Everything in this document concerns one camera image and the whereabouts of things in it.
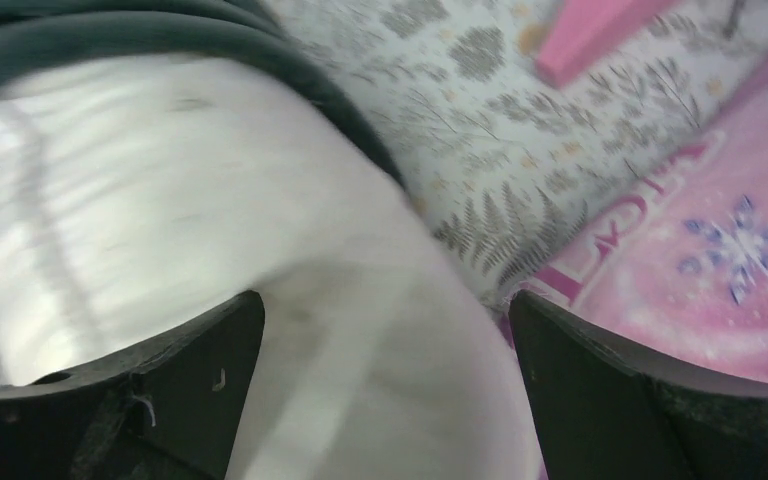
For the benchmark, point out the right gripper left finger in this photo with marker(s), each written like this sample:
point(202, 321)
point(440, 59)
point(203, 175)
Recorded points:
point(165, 408)

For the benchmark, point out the pink wedge block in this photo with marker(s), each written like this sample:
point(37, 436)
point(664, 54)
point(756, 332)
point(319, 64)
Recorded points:
point(586, 30)

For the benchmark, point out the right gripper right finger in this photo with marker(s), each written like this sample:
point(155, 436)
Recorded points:
point(606, 407)

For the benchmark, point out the grey plush pillowcase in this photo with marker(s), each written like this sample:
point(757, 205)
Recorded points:
point(41, 35)

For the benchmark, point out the floral table cloth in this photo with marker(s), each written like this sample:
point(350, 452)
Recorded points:
point(503, 168)

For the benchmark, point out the purple princess print blanket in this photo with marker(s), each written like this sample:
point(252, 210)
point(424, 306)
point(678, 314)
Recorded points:
point(679, 263)

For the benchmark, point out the white pillow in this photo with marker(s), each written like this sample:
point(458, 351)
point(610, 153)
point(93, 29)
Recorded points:
point(138, 192)

